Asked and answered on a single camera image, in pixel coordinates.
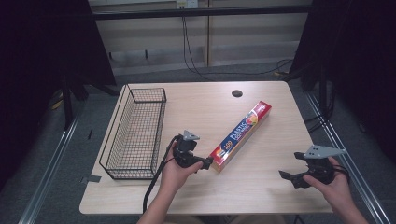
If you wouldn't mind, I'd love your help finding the person's left hand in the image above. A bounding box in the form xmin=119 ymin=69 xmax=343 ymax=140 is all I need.
xmin=159 ymin=151 xmax=204 ymax=194

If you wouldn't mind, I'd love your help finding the person's right hand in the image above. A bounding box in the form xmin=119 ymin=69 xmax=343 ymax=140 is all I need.
xmin=303 ymin=156 xmax=355 ymax=213

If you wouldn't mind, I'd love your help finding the white wall socket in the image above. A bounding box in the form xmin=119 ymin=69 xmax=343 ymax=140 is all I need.
xmin=175 ymin=0 xmax=200 ymax=9

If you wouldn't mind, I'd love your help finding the metal floor rail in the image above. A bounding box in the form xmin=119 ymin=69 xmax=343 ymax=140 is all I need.
xmin=305 ymin=91 xmax=392 ymax=224
xmin=18 ymin=114 xmax=80 ymax=224

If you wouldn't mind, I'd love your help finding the black curtain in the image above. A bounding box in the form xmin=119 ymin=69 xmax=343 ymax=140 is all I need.
xmin=0 ymin=0 xmax=118 ymax=190
xmin=290 ymin=0 xmax=396 ymax=164

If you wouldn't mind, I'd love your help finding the bundle of black cables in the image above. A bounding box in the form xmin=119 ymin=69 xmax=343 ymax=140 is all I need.
xmin=304 ymin=92 xmax=336 ymax=134

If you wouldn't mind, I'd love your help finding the grey tape strip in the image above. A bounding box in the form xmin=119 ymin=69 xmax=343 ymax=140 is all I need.
xmin=79 ymin=175 xmax=103 ymax=185

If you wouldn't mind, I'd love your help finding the long black floor cable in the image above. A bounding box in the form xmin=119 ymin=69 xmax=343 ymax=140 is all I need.
xmin=181 ymin=16 xmax=295 ymax=82

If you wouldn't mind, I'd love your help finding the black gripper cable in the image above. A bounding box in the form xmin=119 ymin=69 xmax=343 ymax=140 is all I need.
xmin=142 ymin=133 xmax=183 ymax=215
xmin=332 ymin=163 xmax=351 ymax=185

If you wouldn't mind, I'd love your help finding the black metal stand leg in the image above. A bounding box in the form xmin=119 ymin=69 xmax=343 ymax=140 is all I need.
xmin=61 ymin=77 xmax=75 ymax=131

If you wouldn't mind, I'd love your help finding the black horizontal metal bar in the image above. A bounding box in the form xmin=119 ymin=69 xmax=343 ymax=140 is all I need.
xmin=92 ymin=5 xmax=313 ymax=21

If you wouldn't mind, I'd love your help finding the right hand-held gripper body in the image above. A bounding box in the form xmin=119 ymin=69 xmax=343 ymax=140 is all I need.
xmin=302 ymin=144 xmax=347 ymax=185

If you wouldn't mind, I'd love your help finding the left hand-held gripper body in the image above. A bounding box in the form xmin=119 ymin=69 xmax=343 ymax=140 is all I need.
xmin=172 ymin=130 xmax=206 ymax=170

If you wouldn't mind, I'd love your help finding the black wire basket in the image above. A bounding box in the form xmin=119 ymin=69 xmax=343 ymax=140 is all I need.
xmin=98 ymin=83 xmax=168 ymax=181

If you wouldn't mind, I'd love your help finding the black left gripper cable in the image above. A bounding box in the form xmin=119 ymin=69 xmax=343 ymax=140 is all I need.
xmin=142 ymin=133 xmax=183 ymax=215

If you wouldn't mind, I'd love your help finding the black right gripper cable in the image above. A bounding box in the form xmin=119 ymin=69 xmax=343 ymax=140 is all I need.
xmin=332 ymin=163 xmax=351 ymax=185

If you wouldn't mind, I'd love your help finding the red blue plastic wrap box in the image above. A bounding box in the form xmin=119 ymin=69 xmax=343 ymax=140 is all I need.
xmin=209 ymin=100 xmax=273 ymax=174

